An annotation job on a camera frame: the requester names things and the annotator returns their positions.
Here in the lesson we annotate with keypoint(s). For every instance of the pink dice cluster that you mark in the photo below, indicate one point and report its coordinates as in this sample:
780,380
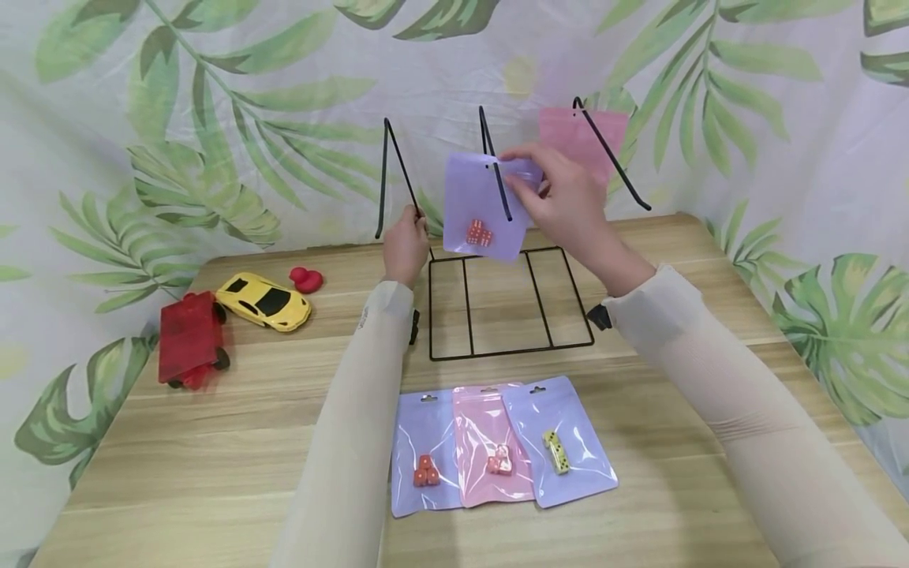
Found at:
501,461

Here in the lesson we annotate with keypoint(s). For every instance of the person's right forearm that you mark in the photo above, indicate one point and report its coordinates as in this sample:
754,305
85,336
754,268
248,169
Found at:
738,418

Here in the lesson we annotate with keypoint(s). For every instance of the purple bag with yellow dice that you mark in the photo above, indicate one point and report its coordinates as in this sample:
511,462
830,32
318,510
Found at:
582,442

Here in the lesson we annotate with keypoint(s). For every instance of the plain pink bag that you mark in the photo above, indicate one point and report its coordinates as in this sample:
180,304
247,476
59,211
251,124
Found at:
568,134

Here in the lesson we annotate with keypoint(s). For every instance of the person's left fingers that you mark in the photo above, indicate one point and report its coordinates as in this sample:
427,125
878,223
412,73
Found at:
419,221

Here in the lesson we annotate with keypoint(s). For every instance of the purple bag with orange dice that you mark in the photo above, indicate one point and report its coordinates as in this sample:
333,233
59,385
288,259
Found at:
419,426

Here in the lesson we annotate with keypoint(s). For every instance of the black wrist band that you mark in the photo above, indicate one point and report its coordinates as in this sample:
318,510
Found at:
414,327
600,317

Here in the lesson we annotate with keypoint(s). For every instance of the red toy car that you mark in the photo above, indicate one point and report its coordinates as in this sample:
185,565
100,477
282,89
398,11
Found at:
186,339

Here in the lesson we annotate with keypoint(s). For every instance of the person's right index finger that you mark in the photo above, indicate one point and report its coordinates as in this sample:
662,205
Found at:
529,153

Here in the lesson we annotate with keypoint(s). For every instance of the person's left hand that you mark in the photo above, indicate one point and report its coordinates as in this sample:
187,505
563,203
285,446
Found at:
403,248

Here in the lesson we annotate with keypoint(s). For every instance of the small red toy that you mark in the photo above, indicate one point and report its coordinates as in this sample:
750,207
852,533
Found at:
307,280

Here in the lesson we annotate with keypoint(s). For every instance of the person's right thumb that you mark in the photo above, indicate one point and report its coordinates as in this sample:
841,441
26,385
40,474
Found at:
524,188

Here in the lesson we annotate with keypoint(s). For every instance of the red dice cluster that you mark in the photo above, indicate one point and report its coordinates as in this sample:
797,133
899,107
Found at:
479,233

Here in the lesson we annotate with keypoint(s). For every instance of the yellow dice cluster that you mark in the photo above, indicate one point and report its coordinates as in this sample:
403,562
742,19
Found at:
557,452

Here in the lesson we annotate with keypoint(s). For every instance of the person's right hand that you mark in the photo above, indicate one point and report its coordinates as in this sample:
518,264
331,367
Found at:
572,201

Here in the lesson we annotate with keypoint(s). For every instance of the purple bag with red dice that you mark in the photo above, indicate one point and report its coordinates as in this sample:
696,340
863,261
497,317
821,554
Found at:
472,189

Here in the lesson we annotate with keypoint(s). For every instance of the person's left forearm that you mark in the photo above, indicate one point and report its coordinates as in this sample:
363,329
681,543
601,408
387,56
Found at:
348,442

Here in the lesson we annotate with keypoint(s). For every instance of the orange dice cluster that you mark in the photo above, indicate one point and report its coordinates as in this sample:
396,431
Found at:
427,472

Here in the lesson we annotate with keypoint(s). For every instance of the person's right fingers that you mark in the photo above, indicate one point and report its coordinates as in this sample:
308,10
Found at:
541,211

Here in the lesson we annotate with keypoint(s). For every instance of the pink bag with pink dice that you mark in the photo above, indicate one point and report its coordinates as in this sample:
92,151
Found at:
483,422

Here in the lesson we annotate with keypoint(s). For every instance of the yellow toy car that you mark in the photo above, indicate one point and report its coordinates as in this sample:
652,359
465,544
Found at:
259,301

